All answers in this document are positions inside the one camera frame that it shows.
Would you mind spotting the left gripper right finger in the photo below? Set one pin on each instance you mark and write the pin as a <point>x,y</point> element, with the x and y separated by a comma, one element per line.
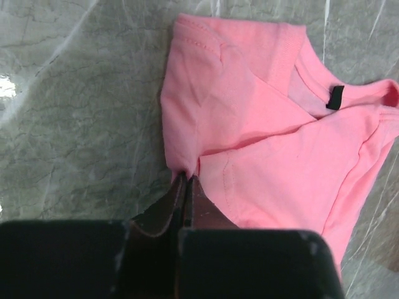
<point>216,259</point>

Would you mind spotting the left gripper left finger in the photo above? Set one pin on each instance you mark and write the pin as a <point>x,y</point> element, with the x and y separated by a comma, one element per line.
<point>125,258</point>

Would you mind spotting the pink t shirt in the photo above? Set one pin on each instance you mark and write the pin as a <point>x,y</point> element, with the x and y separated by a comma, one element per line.
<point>276,140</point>

